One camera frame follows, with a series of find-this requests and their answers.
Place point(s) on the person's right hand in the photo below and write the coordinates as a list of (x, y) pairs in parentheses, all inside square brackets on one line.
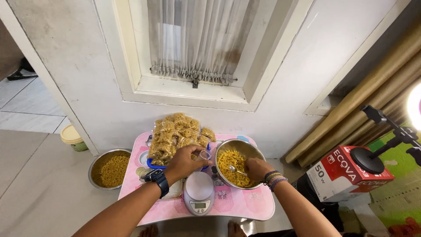
[(256, 169)]

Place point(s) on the person's left hand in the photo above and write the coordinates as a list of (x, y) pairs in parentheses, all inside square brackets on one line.
[(182, 163)]

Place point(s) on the person's right fingers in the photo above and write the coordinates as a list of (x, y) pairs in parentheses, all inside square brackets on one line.
[(249, 172)]

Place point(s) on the person's left fingers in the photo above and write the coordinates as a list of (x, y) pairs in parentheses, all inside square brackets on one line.
[(197, 154)]

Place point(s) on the clear plastic bag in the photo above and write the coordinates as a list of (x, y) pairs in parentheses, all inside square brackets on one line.
[(203, 155)]

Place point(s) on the metal spoon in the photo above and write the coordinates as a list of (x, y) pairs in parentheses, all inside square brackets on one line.
[(235, 170)]

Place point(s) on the large steel bowl of macaroni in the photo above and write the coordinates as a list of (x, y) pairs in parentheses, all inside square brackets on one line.
[(236, 163)]

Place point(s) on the small dark glass jar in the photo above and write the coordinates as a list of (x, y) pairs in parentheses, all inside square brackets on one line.
[(215, 175)]

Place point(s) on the pile of packed macaroni bags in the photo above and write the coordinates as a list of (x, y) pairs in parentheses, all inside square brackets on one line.
[(176, 136)]

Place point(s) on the pink folding table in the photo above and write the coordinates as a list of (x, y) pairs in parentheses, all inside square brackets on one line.
[(236, 202)]

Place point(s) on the white digital kitchen scale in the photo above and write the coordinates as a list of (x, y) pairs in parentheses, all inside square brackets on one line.
[(198, 194)]

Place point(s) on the blue plastic tray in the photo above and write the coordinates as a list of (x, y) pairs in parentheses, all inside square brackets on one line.
[(154, 164)]

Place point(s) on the black wrist watch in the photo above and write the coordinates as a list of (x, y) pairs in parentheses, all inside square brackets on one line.
[(158, 180)]

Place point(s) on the person's right foot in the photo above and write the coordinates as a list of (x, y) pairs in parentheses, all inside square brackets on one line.
[(236, 229)]

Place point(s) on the person's foot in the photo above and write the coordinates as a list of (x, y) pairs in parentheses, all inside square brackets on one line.
[(148, 231), (236, 229)]

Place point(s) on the small steel bowl of macaroni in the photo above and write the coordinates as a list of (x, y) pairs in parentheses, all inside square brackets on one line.
[(110, 169)]

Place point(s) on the person's left foot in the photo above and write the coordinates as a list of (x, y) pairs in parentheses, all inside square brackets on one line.
[(148, 231)]

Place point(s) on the red and white carton box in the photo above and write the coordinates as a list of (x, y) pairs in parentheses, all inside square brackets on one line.
[(345, 174)]

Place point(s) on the sheer grey curtain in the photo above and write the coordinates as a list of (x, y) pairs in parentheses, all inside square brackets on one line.
[(197, 41)]

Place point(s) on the cream lidded plastic bucket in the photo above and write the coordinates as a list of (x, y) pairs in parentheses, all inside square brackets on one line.
[(73, 137)]

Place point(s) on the beige rolled mats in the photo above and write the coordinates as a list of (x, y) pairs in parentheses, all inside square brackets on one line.
[(358, 108)]

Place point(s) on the black tripod stand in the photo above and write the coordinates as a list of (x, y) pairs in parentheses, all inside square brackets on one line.
[(388, 144)]

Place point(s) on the green play mat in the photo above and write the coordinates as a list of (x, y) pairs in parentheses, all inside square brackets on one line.
[(398, 184)]

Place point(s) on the white window frame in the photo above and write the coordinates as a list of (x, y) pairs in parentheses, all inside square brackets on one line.
[(190, 92)]

